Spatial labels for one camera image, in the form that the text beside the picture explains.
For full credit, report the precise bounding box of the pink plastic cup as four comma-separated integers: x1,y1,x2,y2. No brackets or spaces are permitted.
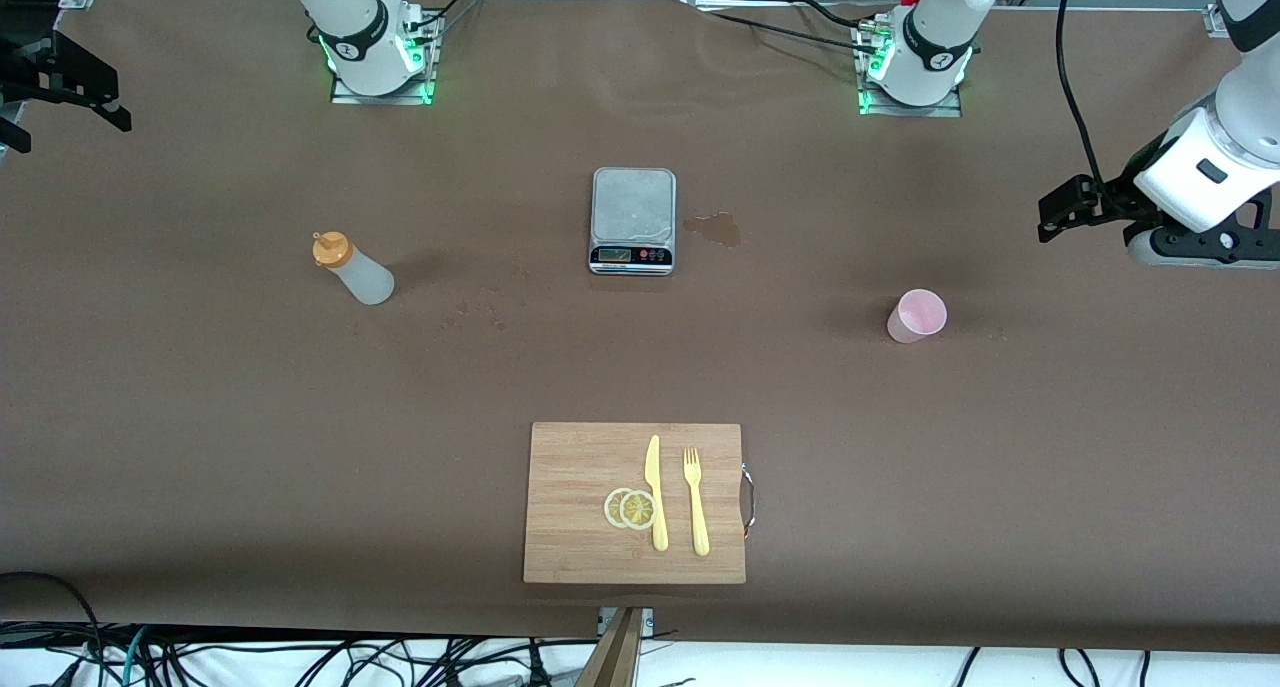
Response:
887,289,948,345

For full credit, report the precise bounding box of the translucent sauce bottle orange cap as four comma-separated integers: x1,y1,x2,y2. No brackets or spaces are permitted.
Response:
312,231,395,306

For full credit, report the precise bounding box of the brown table cover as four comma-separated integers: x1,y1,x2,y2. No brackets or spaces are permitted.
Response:
0,0,1280,654

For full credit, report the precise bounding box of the silver digital kitchen scale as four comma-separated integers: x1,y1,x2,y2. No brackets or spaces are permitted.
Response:
588,167,677,276

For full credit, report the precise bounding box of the yellow plastic fork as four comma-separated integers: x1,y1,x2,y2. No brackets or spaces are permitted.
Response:
683,447,711,557

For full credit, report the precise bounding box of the yellow plastic knife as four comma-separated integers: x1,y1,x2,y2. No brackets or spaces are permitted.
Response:
645,434,669,553

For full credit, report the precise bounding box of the wooden cutting board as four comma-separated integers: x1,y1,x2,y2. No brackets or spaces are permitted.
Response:
523,422,747,585

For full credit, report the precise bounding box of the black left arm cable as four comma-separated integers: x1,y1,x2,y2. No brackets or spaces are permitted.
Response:
1056,0,1113,196

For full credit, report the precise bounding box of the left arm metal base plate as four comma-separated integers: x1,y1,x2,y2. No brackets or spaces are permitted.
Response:
857,17,963,118

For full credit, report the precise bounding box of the teal cable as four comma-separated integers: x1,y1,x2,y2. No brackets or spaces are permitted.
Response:
120,625,151,687

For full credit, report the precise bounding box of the small metal bracket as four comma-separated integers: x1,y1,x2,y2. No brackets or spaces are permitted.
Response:
598,607,656,640

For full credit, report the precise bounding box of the wooden post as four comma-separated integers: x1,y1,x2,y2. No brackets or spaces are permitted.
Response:
575,607,646,687

